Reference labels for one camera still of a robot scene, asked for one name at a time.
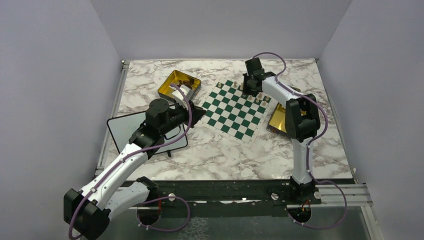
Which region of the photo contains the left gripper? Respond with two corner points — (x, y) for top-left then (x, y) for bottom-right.
(160, 100), (207, 136)

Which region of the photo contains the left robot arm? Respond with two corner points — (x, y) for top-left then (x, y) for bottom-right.
(63, 98), (207, 240)

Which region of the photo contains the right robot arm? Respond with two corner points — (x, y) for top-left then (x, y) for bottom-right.
(242, 57), (321, 204)

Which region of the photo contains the green white chess board mat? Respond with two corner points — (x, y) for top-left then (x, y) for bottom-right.
(199, 78), (272, 148)

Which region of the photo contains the gold tin with dark pieces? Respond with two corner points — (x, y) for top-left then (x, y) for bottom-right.
(157, 70), (202, 102)

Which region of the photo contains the gold tin with light pieces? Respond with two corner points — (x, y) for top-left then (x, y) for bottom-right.
(266, 103), (289, 138)

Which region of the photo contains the beige stapler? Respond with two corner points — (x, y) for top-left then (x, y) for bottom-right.
(291, 87), (301, 93)

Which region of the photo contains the small whiteboard with stand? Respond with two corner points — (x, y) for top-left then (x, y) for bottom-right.
(106, 111), (188, 157)

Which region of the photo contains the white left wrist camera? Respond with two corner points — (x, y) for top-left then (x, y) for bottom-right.
(170, 85), (194, 109)

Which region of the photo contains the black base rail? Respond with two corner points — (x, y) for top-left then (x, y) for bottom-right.
(132, 179), (324, 223)

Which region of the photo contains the aluminium rail right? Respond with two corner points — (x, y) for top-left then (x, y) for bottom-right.
(306, 184), (374, 208)

